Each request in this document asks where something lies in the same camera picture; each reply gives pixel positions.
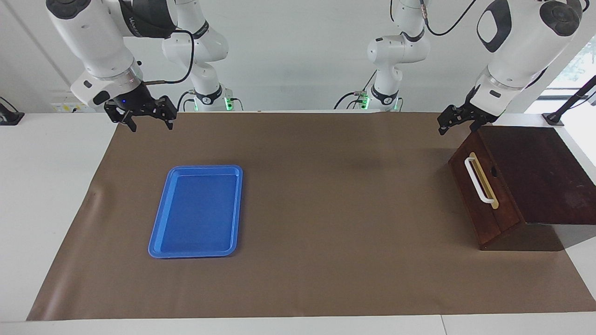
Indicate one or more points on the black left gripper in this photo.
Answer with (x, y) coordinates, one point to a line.
(472, 109)

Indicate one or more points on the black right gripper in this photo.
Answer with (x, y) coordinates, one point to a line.
(135, 102)

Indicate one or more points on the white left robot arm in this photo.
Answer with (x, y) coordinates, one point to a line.
(521, 42)

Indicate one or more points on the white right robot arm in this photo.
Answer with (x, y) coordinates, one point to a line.
(93, 42)

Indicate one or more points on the dark wooden cabinet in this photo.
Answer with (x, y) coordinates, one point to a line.
(549, 186)

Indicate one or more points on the blue plastic tray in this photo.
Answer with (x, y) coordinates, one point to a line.
(200, 218)

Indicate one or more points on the bright window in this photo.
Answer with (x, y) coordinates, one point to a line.
(577, 65)

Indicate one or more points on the black stand base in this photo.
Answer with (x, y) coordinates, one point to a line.
(11, 118)

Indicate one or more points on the brown table mat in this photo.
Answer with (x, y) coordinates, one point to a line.
(326, 256)

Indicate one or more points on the white wall socket box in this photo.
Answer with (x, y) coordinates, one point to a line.
(72, 100)

